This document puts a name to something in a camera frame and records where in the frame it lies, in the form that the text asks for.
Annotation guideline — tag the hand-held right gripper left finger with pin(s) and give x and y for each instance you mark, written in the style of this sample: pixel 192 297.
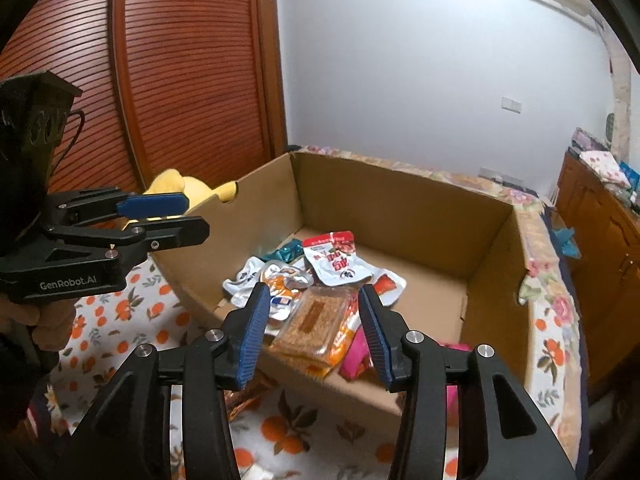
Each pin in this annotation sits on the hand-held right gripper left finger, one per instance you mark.
pixel 250 340

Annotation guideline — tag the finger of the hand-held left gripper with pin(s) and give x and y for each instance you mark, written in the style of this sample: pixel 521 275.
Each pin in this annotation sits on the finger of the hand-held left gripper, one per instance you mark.
pixel 155 203
pixel 175 232

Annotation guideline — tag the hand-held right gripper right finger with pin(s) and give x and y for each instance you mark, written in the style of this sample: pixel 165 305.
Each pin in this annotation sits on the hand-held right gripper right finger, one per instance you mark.
pixel 375 340

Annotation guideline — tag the pink snack packet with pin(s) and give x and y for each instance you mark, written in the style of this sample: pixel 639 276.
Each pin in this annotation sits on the pink snack packet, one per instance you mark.
pixel 356 360

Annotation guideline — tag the small red white packet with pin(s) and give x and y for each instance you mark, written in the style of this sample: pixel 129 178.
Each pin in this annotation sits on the small red white packet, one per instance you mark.
pixel 390 287

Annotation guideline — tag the white foil snack packet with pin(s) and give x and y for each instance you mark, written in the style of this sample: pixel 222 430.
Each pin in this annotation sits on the white foil snack packet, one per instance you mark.
pixel 245 277

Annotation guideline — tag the orange silver snack packet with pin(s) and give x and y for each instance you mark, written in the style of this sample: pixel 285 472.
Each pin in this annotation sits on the orange silver snack packet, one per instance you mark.
pixel 285 285

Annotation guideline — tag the brown cracker pack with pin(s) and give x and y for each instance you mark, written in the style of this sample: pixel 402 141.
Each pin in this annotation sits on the brown cracker pack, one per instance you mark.
pixel 312 320

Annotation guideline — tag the white red snack packet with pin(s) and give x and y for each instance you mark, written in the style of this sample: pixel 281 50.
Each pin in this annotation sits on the white red snack packet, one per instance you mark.
pixel 335 260

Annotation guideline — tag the blue foil candy wrapper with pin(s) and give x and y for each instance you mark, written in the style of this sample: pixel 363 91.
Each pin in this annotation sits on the blue foil candy wrapper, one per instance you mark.
pixel 282 251

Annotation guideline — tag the brown cardboard box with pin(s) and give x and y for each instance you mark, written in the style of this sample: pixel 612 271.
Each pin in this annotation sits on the brown cardboard box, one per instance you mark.
pixel 400 210

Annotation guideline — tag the person's left forearm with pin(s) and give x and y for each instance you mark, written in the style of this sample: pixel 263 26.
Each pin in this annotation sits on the person's left forearm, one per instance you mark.
pixel 20 380

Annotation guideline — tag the person's left hand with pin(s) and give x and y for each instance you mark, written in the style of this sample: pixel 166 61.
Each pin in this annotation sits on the person's left hand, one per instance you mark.
pixel 50 322

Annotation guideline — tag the yellow plush toy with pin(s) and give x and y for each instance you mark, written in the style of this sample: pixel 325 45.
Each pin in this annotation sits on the yellow plush toy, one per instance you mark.
pixel 170 182

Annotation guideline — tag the orange foil wrapper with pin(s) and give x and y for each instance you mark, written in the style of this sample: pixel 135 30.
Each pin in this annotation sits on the orange foil wrapper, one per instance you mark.
pixel 247 397

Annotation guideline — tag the orange print blanket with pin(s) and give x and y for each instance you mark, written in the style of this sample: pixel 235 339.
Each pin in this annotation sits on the orange print blanket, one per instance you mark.
pixel 310 435

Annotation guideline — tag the wooden slatted wardrobe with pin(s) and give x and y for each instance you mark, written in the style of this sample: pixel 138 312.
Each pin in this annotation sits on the wooden slatted wardrobe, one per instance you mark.
pixel 175 70

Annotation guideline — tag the teal cloth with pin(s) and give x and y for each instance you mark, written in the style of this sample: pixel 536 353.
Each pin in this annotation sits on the teal cloth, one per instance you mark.
pixel 567 242

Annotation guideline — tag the wooden cabinet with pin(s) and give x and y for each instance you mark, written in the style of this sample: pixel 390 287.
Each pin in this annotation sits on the wooden cabinet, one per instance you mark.
pixel 600 240

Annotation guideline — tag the floral cloth pile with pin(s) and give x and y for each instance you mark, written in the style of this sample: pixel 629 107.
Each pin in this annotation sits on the floral cloth pile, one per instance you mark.
pixel 602 162

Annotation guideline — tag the floral curtain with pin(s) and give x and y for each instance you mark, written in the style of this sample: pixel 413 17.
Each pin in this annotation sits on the floral curtain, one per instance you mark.
pixel 620 90

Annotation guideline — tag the white wall switch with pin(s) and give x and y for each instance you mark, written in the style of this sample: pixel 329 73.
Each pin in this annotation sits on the white wall switch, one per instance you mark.
pixel 512 104

